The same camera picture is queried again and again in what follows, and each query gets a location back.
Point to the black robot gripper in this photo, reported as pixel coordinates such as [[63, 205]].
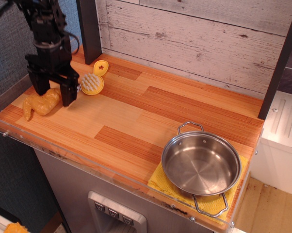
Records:
[[53, 64]]

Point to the yellow plastic chicken wing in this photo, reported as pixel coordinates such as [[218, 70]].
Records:
[[43, 104]]

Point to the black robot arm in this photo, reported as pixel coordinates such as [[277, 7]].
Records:
[[45, 19]]

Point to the stainless steel pot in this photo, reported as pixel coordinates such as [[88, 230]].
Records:
[[201, 164]]

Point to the yellow scrub brush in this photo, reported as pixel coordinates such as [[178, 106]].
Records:
[[93, 83]]

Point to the grey toy fridge cabinet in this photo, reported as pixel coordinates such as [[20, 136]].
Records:
[[71, 185]]

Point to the silver dispenser panel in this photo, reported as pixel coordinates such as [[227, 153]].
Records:
[[111, 217]]

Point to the orange object bottom left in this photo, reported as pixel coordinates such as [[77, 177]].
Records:
[[15, 228]]

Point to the clear acrylic table guard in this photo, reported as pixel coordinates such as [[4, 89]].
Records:
[[120, 133]]

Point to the yellow cloth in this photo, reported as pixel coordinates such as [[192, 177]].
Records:
[[159, 182]]

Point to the white cabinet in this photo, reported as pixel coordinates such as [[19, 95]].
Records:
[[272, 161]]

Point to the dark left post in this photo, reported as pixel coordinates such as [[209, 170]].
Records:
[[89, 26]]

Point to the dark post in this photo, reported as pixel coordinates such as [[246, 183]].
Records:
[[277, 74], [89, 26]]

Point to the dark right post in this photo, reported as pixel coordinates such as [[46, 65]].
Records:
[[277, 74]]

